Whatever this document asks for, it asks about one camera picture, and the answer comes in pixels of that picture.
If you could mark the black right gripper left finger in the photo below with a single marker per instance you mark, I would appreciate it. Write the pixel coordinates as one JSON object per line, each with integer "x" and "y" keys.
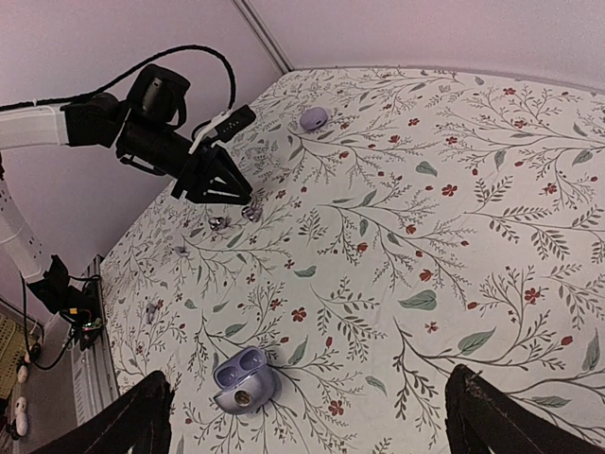
{"x": 137, "y": 422}

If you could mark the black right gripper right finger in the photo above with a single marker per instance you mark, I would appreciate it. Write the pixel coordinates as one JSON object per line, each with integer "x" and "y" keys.
{"x": 481, "y": 419}

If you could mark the silver lilac earbud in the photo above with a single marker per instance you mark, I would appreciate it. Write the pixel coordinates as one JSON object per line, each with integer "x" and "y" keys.
{"x": 217, "y": 223}
{"x": 252, "y": 212}

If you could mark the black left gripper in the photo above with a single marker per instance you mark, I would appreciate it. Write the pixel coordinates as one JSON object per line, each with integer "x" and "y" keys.
{"x": 157, "y": 150}

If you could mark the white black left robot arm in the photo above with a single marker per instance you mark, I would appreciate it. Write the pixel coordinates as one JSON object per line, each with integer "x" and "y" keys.
{"x": 72, "y": 165}

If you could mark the floral patterned table mat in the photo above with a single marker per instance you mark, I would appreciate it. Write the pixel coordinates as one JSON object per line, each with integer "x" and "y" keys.
{"x": 435, "y": 219}

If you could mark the aluminium front rail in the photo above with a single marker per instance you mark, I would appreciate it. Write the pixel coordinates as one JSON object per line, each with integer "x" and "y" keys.
{"x": 94, "y": 379}

